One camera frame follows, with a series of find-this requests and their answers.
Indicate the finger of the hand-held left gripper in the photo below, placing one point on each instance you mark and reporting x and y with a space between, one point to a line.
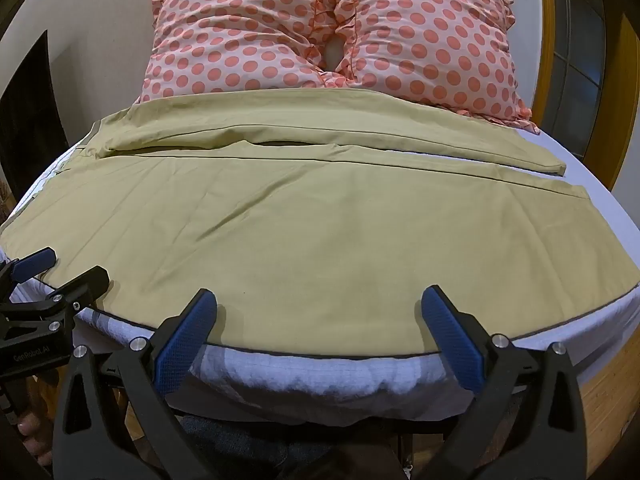
82 282
32 265

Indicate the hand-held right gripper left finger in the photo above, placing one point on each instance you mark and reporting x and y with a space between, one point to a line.
181 347

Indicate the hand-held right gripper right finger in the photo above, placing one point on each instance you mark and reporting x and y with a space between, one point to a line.
454 347

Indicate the olive green bed sheet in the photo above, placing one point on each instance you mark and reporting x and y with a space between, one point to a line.
310 240

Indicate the person's left hand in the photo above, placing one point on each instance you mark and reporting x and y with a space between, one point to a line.
34 432

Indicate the bed with white sheet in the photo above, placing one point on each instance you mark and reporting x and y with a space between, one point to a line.
320 385

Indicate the dark panel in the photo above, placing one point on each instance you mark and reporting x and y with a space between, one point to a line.
30 125

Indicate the pink polka dot pillow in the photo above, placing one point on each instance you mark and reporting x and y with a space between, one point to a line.
235 40
425 35

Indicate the wooden glass door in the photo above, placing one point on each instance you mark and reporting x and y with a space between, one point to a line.
575 60

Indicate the wooden bed frame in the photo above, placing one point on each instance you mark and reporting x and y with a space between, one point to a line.
612 400

